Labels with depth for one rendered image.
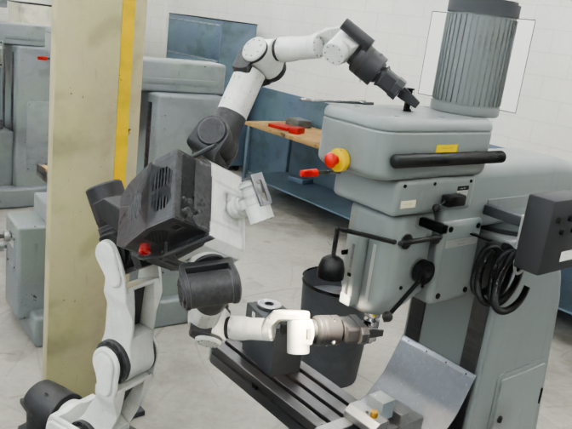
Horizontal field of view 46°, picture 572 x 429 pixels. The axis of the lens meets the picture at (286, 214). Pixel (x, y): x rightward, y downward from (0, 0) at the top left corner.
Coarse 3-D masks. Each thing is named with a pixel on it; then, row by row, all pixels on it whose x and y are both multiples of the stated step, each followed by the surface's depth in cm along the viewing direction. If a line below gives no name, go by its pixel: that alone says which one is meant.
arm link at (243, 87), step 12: (252, 48) 192; (264, 48) 190; (240, 60) 194; (252, 60) 191; (240, 72) 193; (252, 72) 193; (228, 84) 194; (240, 84) 192; (252, 84) 193; (264, 84) 199; (228, 96) 192; (240, 96) 191; (252, 96) 194; (240, 108) 191
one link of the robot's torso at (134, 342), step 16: (96, 256) 200; (112, 256) 196; (112, 272) 198; (144, 272) 212; (160, 272) 210; (112, 288) 200; (128, 288) 199; (144, 288) 210; (160, 288) 210; (112, 304) 204; (128, 304) 199; (144, 304) 211; (112, 320) 206; (128, 320) 203; (144, 320) 212; (112, 336) 208; (128, 336) 204; (144, 336) 209; (128, 352) 205; (144, 352) 210; (128, 368) 205; (144, 368) 212
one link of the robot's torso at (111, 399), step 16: (96, 352) 207; (112, 352) 204; (96, 368) 207; (112, 368) 203; (96, 384) 210; (112, 384) 205; (128, 384) 212; (144, 384) 218; (96, 400) 217; (112, 400) 207; (128, 400) 223; (96, 416) 218; (112, 416) 214; (128, 416) 224
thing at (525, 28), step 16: (432, 16) 689; (432, 32) 691; (528, 32) 609; (432, 48) 692; (512, 48) 622; (528, 48) 610; (432, 64) 694; (512, 64) 623; (432, 80) 695; (512, 80) 624; (512, 96) 626; (512, 112) 627
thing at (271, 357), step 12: (264, 300) 244; (276, 300) 245; (252, 312) 241; (264, 312) 237; (276, 336) 227; (252, 348) 242; (264, 348) 234; (276, 348) 229; (264, 360) 235; (276, 360) 231; (288, 360) 233; (276, 372) 232; (288, 372) 235
